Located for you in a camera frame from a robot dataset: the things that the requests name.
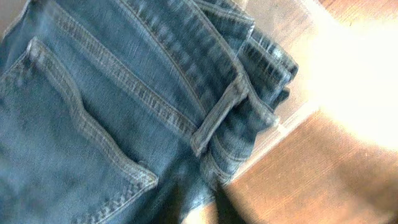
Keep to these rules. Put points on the blue denim jeans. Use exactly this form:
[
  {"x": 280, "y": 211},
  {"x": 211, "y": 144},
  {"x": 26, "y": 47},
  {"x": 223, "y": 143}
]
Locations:
[{"x": 131, "y": 111}]

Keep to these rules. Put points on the clear plastic storage bin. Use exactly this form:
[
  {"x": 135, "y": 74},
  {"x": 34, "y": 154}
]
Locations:
[{"x": 297, "y": 26}]

